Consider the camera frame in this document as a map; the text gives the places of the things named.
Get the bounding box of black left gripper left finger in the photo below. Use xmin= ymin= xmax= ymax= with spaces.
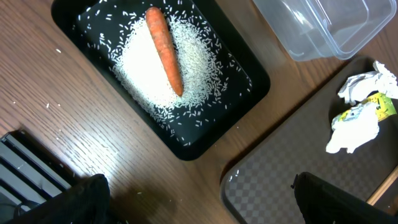
xmin=6 ymin=174 xmax=127 ymax=224

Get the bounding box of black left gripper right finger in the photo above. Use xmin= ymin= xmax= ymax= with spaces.
xmin=291 ymin=172 xmax=397 ymax=224

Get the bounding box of wooden chopstick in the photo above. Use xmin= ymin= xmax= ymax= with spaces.
xmin=367 ymin=166 xmax=398 ymax=206

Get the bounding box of white napkin wrapper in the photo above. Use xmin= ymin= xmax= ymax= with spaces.
xmin=326 ymin=102 xmax=379 ymax=154

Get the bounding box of yellow green snack wrapper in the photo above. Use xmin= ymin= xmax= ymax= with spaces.
xmin=362 ymin=93 xmax=397 ymax=122

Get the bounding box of white paper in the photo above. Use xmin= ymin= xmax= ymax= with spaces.
xmin=337 ymin=60 xmax=397 ymax=106

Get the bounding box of orange carrot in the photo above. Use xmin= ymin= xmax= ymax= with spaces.
xmin=146 ymin=7 xmax=183 ymax=96

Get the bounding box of brown serving tray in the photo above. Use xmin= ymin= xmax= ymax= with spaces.
xmin=220 ymin=56 xmax=397 ymax=223

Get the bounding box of black shallow tray bin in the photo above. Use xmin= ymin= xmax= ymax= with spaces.
xmin=51 ymin=0 xmax=271 ymax=161

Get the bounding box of pile of white rice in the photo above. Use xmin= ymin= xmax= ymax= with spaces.
xmin=74 ymin=0 xmax=252 ymax=147

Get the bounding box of clear plastic bin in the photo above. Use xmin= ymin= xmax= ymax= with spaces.
xmin=254 ymin=0 xmax=397 ymax=62

